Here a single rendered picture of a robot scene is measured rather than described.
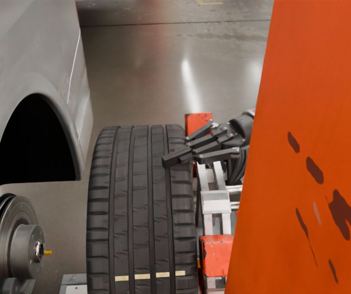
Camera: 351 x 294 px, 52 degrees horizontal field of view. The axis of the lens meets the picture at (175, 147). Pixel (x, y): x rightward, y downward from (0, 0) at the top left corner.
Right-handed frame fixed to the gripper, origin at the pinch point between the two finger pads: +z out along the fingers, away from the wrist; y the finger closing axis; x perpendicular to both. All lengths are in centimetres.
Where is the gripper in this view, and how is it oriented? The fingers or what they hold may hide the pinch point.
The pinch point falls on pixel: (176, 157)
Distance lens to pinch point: 82.1
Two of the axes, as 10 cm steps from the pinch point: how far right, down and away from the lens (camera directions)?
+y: -4.8, -6.5, 5.9
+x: 0.1, -6.8, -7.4
